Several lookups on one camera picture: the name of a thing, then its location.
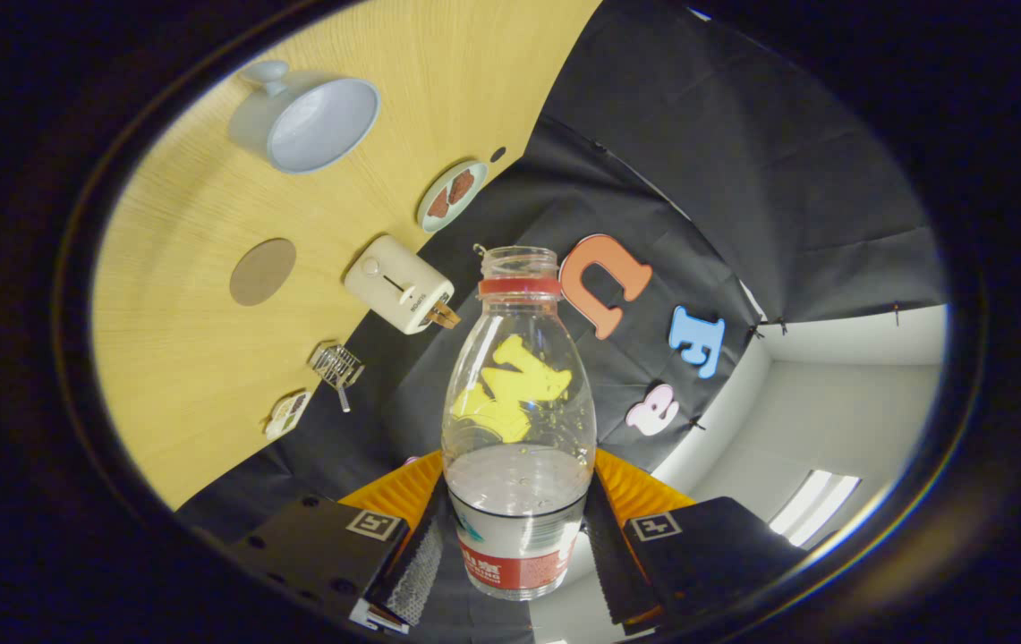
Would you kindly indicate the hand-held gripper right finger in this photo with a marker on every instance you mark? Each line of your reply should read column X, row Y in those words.
column 608, row 563

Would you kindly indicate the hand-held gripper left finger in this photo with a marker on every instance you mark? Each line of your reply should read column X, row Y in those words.
column 416, row 568

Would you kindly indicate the clear plastic juice bottle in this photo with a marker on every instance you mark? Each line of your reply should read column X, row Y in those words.
column 519, row 501

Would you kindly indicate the round brown coaster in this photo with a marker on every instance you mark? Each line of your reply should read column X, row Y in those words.
column 263, row 272

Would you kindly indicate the white cup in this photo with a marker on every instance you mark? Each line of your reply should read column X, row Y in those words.
column 322, row 125

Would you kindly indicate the white divided snack tray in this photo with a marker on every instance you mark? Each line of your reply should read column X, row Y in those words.
column 288, row 415

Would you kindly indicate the long ceiling light panel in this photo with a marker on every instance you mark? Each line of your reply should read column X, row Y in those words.
column 816, row 505

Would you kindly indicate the brown toast slice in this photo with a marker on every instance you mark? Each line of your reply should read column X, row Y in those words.
column 445, row 315

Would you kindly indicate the white toaster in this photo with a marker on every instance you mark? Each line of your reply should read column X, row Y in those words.
column 394, row 282

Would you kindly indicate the wooden table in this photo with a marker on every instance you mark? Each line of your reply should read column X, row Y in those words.
column 170, row 358

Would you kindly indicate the pale green plate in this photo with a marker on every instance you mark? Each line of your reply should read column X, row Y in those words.
column 431, row 224

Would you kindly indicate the brown meat piece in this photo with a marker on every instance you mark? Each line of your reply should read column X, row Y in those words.
column 438, row 204
column 462, row 185

